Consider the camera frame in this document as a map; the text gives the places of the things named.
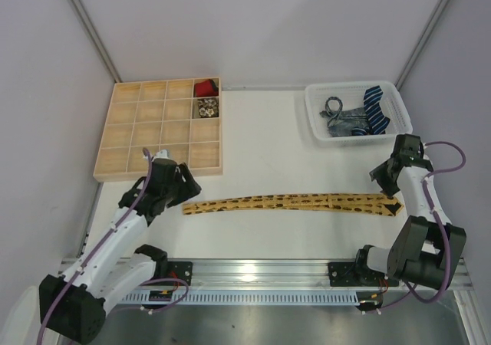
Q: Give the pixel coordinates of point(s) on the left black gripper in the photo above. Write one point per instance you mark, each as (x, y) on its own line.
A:
(180, 184)

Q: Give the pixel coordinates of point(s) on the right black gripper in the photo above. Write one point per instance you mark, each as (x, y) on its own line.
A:
(389, 169)

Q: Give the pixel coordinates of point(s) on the yellow patterned tie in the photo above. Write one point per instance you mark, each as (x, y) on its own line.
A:
(360, 203)

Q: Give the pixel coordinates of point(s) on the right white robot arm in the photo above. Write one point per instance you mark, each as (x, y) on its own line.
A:
(428, 247)

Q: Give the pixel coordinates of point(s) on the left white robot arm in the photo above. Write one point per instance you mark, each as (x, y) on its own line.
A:
(76, 303)

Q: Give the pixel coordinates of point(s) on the blue striped tie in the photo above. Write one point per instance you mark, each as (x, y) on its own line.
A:
(376, 121)

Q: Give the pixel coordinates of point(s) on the grey paisley tie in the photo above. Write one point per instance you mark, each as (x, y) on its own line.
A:
(340, 122)

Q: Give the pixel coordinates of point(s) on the wooden compartment tray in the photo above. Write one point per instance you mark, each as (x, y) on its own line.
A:
(158, 115)

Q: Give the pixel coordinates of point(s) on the rolled floral tie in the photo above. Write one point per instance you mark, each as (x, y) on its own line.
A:
(208, 107)

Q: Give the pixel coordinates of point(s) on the white plastic basket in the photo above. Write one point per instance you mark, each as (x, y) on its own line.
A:
(352, 95)

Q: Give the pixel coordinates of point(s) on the rolled red tie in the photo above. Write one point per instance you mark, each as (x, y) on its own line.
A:
(206, 88)

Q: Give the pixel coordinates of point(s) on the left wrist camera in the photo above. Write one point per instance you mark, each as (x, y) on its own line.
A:
(162, 154)

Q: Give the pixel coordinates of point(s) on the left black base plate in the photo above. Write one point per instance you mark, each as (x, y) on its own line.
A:
(174, 269)

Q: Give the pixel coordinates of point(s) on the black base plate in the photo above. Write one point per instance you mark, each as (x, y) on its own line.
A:
(174, 269)
(348, 274)

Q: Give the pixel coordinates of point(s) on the aluminium mounting rail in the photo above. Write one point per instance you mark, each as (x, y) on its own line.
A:
(260, 274)

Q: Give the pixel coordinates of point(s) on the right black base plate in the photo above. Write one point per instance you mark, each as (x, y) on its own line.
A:
(348, 274)

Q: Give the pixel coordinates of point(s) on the white slotted cable duct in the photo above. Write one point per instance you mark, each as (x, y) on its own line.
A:
(243, 297)

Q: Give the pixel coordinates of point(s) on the right aluminium frame post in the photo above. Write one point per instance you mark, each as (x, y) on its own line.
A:
(422, 41)

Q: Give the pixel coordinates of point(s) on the aluminium frame post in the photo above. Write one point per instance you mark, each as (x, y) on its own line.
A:
(422, 41)
(94, 38)

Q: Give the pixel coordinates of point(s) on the left aluminium frame post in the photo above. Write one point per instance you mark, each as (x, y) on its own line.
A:
(94, 38)

